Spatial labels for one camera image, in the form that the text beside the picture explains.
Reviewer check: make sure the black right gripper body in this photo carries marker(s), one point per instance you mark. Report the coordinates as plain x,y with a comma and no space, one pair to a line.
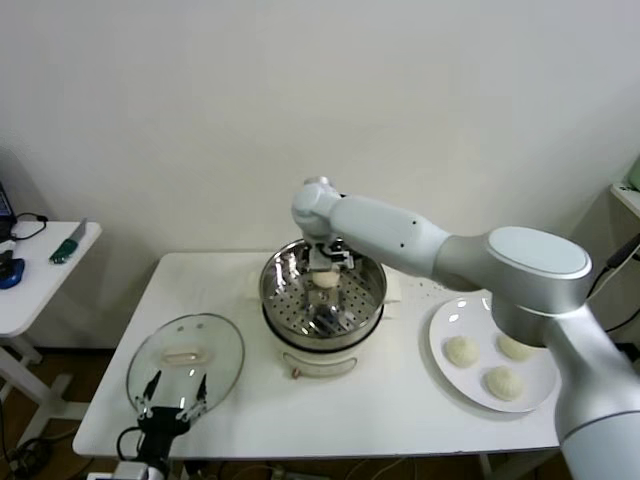
330,255

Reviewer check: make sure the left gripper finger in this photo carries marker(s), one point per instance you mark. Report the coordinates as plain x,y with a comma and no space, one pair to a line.
149,390
201,392

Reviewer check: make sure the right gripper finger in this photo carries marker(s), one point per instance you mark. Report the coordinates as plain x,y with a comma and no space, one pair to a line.
344,282
311,280

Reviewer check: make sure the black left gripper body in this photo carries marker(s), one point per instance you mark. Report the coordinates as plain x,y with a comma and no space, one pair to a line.
160,430

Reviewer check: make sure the white steamed baozi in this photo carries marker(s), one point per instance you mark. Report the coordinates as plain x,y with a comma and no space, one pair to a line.
326,279
515,348
462,351
504,383

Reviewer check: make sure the round glass pot lid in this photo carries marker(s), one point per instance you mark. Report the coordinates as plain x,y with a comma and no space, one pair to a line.
200,330

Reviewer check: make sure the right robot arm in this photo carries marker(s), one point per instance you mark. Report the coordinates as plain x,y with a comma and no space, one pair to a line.
400,235

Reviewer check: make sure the stainless steel steamer basket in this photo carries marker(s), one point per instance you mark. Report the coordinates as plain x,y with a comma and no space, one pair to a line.
280,300

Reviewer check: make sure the white electric cooking pot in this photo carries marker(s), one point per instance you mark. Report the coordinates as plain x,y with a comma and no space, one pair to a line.
320,362

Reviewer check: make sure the white round plate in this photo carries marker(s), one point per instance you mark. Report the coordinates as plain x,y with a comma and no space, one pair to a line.
450,320

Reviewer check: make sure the white power strip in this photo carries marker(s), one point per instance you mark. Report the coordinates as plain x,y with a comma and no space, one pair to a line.
285,472

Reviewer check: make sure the white side table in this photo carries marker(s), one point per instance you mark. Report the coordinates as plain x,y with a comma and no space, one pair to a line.
45,280

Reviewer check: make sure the blue computer mouse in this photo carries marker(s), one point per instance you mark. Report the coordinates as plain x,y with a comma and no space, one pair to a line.
12,277

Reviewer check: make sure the dark laptop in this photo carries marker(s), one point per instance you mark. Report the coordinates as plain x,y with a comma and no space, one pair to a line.
4,205

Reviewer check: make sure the white shelf unit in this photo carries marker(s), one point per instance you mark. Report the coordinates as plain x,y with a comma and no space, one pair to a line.
627,200

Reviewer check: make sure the mint green container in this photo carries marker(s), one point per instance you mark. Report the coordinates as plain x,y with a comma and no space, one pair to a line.
636,175

